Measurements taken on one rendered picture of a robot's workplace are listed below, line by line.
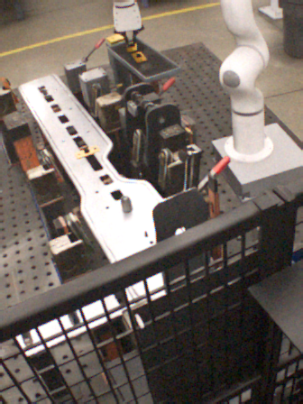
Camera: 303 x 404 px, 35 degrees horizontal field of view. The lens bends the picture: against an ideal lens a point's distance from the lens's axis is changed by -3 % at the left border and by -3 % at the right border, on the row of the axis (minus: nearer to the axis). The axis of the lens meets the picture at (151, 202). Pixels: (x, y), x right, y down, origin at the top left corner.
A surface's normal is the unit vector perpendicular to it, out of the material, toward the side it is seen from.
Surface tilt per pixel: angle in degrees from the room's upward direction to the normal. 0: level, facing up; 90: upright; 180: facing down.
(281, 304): 0
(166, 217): 90
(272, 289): 0
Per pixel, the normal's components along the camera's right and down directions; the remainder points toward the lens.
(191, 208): 0.43, 0.54
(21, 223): -0.13, -0.75
